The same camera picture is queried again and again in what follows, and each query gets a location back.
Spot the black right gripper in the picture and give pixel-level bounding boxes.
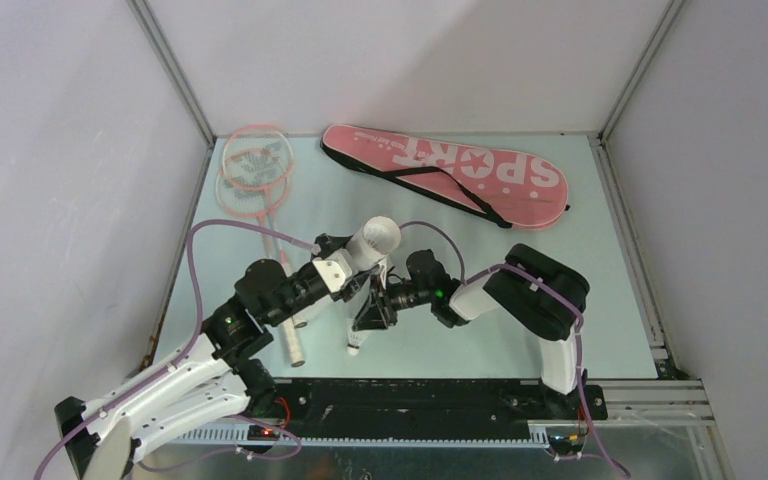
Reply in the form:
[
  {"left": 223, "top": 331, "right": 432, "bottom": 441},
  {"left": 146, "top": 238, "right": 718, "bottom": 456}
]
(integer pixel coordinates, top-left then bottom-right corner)
[{"left": 353, "top": 272, "right": 435, "bottom": 330}]

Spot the white shuttlecock front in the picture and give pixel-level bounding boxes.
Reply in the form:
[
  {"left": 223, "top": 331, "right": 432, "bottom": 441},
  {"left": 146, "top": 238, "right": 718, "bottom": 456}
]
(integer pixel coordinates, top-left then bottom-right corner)
[{"left": 346, "top": 328, "right": 370, "bottom": 356}]

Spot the white shuttlecock tube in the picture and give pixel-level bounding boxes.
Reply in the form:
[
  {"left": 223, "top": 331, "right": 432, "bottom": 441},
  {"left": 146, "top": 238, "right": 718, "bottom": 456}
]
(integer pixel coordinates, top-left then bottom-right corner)
[{"left": 345, "top": 216, "right": 402, "bottom": 271}]

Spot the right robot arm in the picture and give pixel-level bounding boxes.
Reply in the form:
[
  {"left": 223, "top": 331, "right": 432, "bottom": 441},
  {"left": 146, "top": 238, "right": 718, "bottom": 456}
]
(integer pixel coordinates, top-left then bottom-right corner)
[{"left": 347, "top": 244, "right": 590, "bottom": 418}]

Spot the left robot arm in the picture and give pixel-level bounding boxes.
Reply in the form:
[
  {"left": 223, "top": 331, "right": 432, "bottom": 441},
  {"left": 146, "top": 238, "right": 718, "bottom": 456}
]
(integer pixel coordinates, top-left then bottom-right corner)
[{"left": 55, "top": 220, "right": 401, "bottom": 479}]

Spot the pink sport racket bag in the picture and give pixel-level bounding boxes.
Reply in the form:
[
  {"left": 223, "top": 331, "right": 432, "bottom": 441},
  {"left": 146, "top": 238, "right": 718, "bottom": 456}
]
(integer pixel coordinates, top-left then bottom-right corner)
[{"left": 320, "top": 124, "right": 569, "bottom": 230}]

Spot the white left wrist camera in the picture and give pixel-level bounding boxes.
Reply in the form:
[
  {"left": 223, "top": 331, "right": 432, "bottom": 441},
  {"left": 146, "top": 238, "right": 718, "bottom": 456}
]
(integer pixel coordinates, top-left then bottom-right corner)
[{"left": 311, "top": 252, "right": 357, "bottom": 294}]

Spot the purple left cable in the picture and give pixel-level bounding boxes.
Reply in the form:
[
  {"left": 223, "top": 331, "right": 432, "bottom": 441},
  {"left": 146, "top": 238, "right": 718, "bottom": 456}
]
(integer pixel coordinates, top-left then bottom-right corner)
[{"left": 32, "top": 219, "right": 319, "bottom": 480}]

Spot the purple cable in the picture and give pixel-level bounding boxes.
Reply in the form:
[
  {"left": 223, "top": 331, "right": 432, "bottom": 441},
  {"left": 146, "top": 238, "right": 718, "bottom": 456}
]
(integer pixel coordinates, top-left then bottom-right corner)
[
  {"left": 32, "top": 219, "right": 319, "bottom": 480},
  {"left": 397, "top": 221, "right": 630, "bottom": 480}
]

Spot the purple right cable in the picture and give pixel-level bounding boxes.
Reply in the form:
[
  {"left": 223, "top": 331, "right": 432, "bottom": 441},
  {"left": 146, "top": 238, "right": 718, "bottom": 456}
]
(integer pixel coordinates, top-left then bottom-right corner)
[{"left": 397, "top": 221, "right": 630, "bottom": 480}]

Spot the aluminium front frame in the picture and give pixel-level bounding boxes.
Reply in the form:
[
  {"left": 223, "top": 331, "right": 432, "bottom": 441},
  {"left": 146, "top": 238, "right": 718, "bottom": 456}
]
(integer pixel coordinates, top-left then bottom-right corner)
[{"left": 131, "top": 377, "right": 733, "bottom": 479}]

